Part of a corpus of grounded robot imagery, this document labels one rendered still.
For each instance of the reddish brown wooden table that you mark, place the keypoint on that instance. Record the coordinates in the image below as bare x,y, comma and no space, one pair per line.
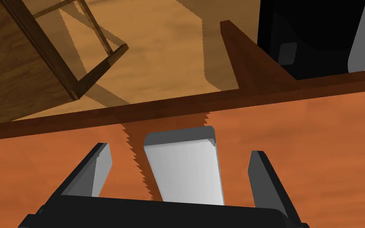
312,148

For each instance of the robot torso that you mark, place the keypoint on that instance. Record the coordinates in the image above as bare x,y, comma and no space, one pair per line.
315,28

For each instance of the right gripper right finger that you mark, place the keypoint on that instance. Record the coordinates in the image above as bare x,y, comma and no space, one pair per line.
263,183

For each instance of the dark brown wooden table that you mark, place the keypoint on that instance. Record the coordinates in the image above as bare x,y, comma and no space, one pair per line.
8,66

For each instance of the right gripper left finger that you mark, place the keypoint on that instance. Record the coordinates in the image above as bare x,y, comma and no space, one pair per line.
89,177

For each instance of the white rectangular block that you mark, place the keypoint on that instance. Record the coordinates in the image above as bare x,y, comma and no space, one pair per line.
184,171

